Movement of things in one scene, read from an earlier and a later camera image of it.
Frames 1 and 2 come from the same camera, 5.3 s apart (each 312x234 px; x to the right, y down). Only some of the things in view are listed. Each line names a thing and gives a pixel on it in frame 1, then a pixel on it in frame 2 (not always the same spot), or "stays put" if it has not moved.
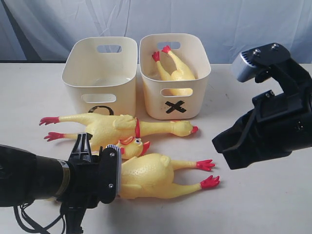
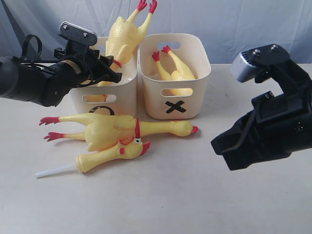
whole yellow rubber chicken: x=106 y=130 stays put
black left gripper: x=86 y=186 -> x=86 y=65
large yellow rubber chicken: x=150 y=176 -> x=122 y=40
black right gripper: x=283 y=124 stays put
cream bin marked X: x=174 y=100 stays put
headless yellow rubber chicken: x=182 y=73 stays put
